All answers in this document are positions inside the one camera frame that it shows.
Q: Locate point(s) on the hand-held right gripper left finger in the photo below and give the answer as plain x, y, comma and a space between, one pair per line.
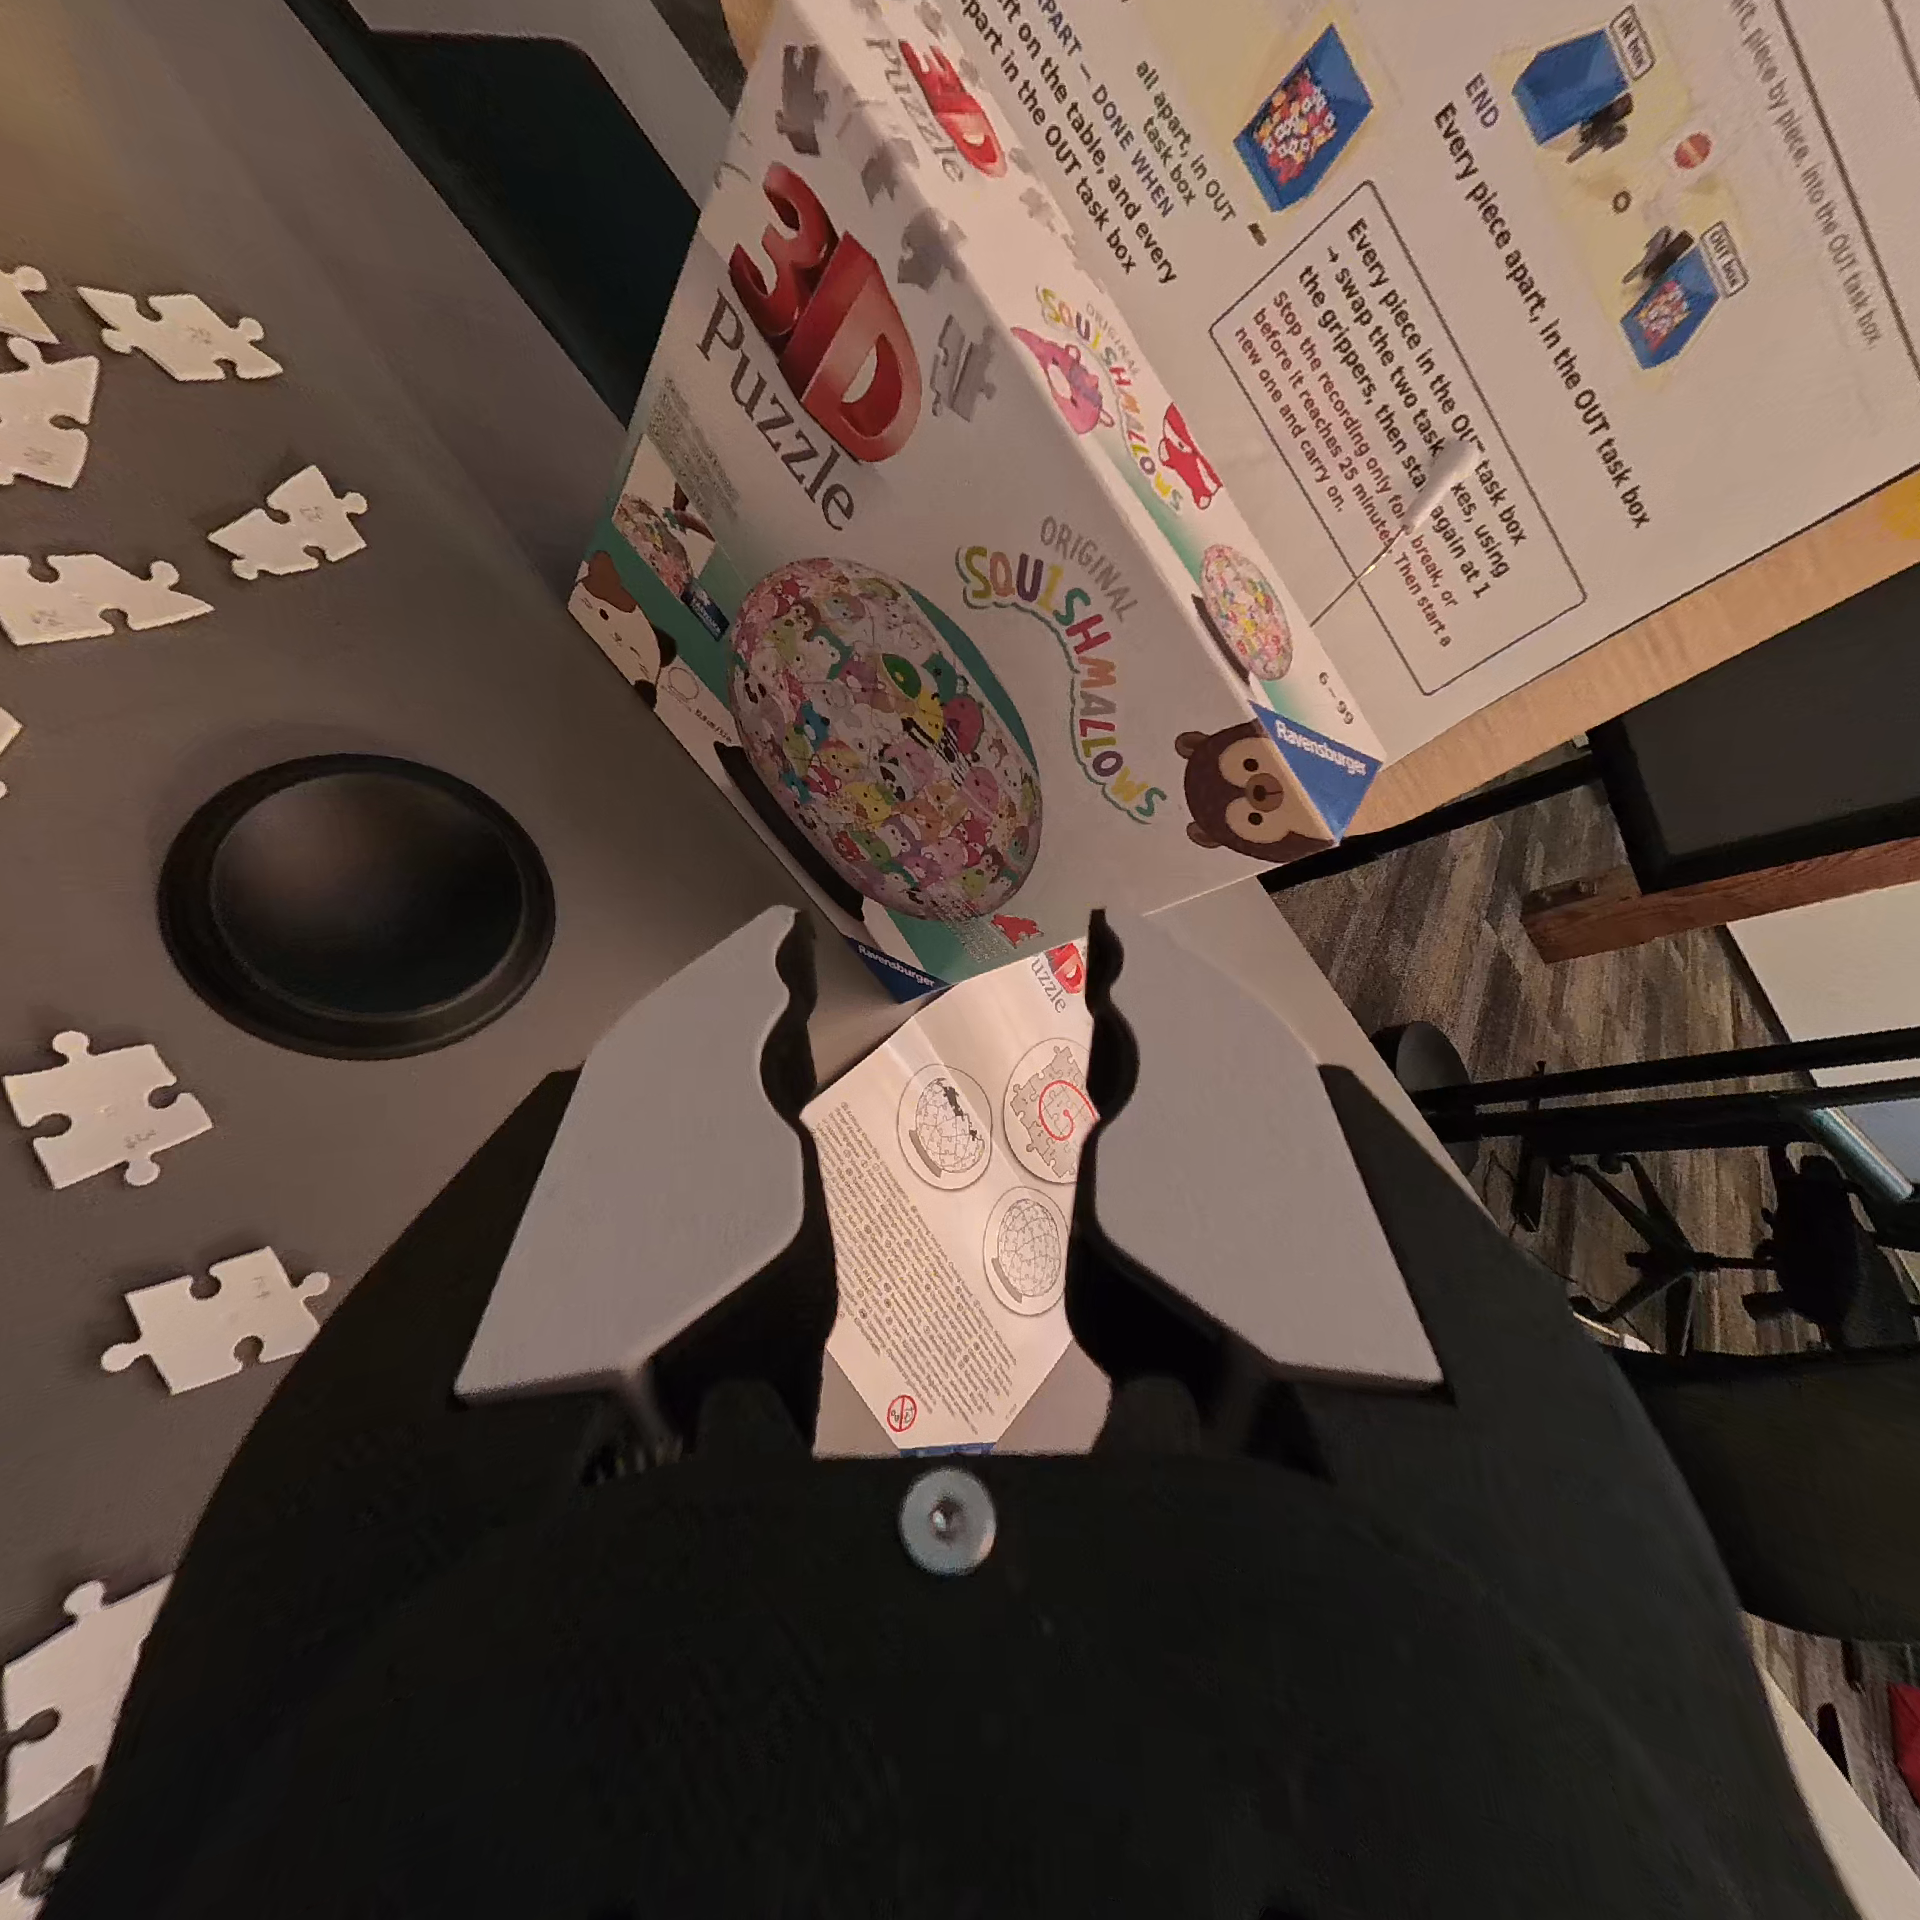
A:
645, 1201

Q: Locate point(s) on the spread of white jigsaw pieces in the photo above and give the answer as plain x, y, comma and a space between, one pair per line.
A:
181, 332

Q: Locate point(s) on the wooden bench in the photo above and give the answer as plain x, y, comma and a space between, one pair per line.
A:
1726, 895

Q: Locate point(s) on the printed instruction sheet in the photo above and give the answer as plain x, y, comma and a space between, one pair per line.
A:
1563, 301

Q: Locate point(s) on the white printed leaflet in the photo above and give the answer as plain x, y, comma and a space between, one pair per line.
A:
960, 1201

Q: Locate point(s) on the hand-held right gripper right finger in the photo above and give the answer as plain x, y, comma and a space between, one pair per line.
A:
1260, 1201

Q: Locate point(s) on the wooden easel board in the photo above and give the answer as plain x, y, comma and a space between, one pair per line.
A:
1681, 646

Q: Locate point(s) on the colourful puzzle box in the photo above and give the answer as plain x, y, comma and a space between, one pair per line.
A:
901, 450

